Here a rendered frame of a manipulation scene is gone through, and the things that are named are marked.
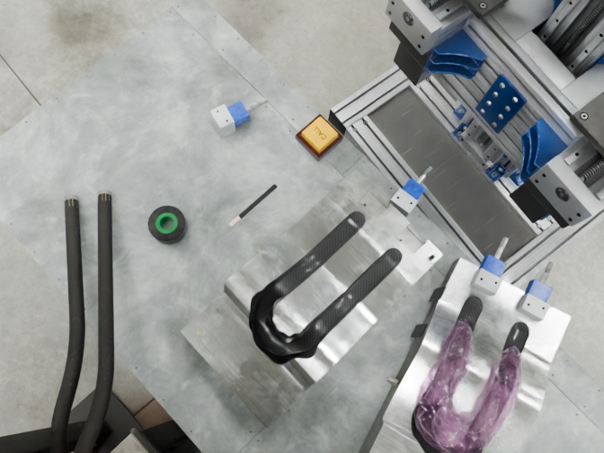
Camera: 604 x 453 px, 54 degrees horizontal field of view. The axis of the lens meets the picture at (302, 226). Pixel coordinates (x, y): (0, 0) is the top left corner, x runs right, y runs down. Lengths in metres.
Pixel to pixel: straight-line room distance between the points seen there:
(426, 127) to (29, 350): 1.55
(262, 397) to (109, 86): 0.80
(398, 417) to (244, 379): 0.31
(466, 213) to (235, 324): 1.06
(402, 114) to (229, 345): 1.17
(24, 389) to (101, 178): 1.02
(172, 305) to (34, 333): 1.00
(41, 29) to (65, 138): 1.21
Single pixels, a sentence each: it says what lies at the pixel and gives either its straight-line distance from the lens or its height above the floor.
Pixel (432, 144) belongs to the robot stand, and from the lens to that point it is 2.11.
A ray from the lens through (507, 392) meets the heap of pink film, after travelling 1.26.
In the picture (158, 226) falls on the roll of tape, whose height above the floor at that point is 0.83.
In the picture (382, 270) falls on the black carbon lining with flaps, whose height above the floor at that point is 0.88.
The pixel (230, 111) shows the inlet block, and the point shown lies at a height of 0.84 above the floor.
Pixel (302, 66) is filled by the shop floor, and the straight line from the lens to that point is 2.41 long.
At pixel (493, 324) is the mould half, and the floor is 0.86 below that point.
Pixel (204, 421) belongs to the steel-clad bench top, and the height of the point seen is 0.80.
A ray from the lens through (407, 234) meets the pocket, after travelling 1.30.
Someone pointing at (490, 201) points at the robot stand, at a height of 0.21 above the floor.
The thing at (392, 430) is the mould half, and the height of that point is 0.91.
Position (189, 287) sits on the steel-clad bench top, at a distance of 1.32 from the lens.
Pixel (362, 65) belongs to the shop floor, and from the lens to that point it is 2.44.
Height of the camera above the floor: 2.09
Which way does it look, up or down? 75 degrees down
